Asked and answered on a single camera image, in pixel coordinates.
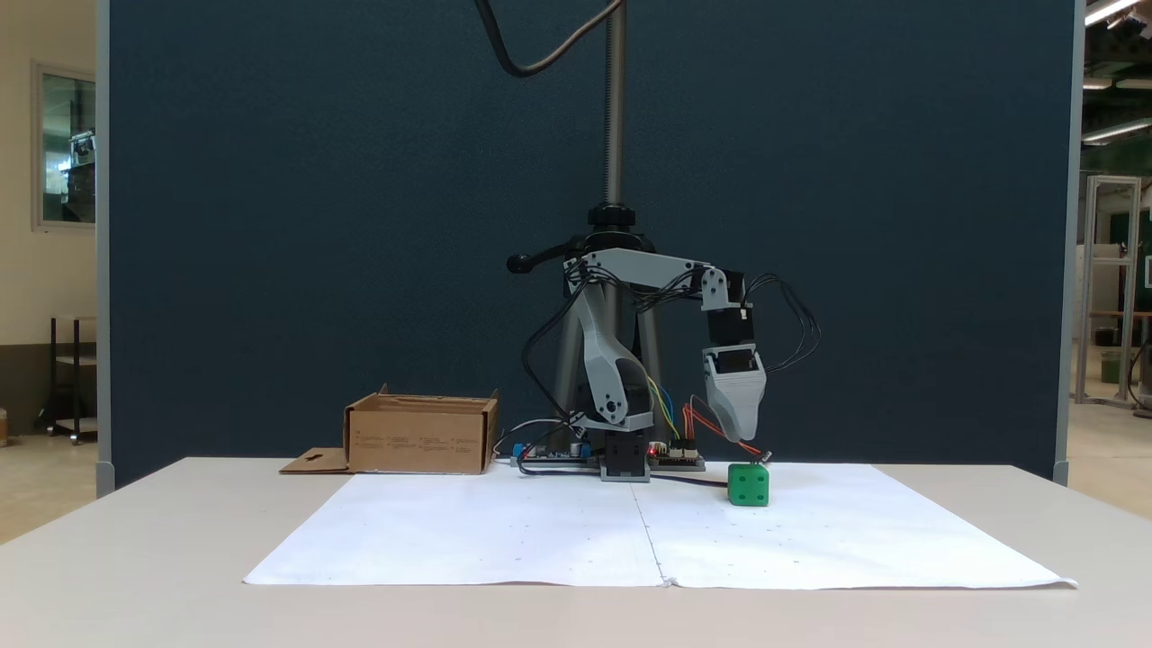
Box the grey tapered moving gripper finger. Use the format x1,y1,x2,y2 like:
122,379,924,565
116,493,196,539
706,373,768,443

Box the green dice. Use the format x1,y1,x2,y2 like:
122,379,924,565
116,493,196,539
727,463,771,508

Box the white paper sheet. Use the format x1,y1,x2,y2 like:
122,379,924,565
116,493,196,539
243,472,669,588
633,463,1079,591

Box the blue circuit board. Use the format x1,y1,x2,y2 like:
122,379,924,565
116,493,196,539
509,439,597,467

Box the brown cardboard box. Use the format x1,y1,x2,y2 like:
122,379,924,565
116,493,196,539
279,384,501,476

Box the ceiling fluorescent light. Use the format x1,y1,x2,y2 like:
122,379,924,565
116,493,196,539
1082,115,1152,147
1084,0,1144,26

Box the dark blue partition panel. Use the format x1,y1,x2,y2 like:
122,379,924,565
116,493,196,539
95,0,1086,498

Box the black shelf rack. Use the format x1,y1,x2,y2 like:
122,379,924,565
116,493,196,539
36,314,98,447

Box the framed window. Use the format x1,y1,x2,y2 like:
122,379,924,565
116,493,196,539
31,60,97,232

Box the red orange jumper wires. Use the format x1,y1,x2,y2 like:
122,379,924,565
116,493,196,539
681,396,773,465

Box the yellow jumper wire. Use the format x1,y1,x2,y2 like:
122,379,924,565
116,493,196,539
646,374,683,444

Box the dark circuit board with wires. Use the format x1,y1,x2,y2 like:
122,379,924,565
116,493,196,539
648,439,707,472

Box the black table cable white connector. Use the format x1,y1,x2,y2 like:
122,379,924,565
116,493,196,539
648,472,732,490

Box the black gripper wire bundle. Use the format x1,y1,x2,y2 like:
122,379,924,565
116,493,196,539
742,272,823,376

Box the black elbow wire bundle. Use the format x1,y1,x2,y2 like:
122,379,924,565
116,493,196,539
574,258,714,314

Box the black base wire bundle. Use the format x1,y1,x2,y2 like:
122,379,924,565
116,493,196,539
520,292,588,431

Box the black camera stand with pole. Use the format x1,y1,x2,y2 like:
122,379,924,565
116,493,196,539
506,0,671,455

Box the black overhead camera cable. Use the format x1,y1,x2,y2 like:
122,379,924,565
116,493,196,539
474,0,626,78

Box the aluminium profile frame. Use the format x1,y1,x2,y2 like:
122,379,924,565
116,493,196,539
1074,175,1144,408

